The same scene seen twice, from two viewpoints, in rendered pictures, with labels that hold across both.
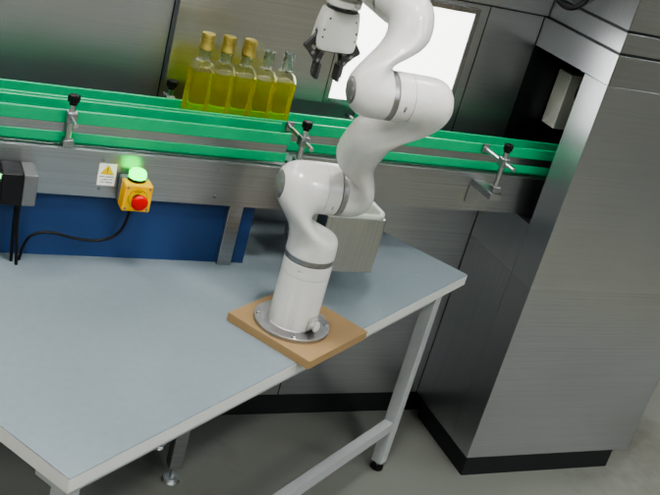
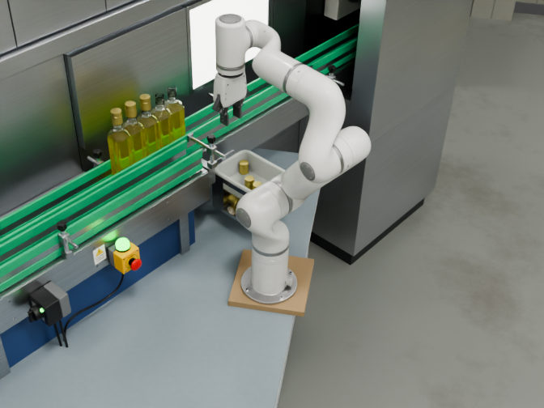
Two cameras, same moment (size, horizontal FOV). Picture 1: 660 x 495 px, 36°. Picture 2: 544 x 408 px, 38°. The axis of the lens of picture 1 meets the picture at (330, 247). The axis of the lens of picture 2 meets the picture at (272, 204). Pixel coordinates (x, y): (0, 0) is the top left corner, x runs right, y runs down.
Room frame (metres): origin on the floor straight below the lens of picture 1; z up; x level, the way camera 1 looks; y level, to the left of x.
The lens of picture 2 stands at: (0.43, 0.68, 2.67)
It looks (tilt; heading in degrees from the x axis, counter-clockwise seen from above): 40 degrees down; 340
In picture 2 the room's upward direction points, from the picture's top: 2 degrees clockwise
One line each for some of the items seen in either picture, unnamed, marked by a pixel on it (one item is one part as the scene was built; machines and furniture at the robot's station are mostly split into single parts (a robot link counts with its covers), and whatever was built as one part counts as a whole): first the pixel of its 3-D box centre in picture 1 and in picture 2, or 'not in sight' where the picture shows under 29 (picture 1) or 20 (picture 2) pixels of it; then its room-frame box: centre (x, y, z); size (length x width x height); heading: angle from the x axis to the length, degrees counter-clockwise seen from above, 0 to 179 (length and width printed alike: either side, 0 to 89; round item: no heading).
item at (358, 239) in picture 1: (329, 221); (245, 188); (2.52, 0.02, 0.92); 0.27 x 0.17 x 0.15; 29
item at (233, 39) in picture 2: not in sight; (231, 39); (2.34, 0.12, 1.61); 0.09 x 0.08 x 0.13; 115
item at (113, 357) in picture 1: (102, 226); (82, 265); (2.49, 0.62, 0.73); 1.58 x 1.52 x 0.04; 151
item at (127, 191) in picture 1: (134, 193); (125, 257); (2.25, 0.50, 0.96); 0.07 x 0.07 x 0.07; 29
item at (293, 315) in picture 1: (300, 290); (269, 264); (2.18, 0.04, 0.87); 0.19 x 0.19 x 0.18
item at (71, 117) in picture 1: (72, 125); (70, 244); (2.19, 0.65, 1.11); 0.07 x 0.04 x 0.13; 29
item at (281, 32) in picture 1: (328, 42); (180, 53); (2.82, 0.16, 1.32); 0.90 x 0.03 x 0.34; 119
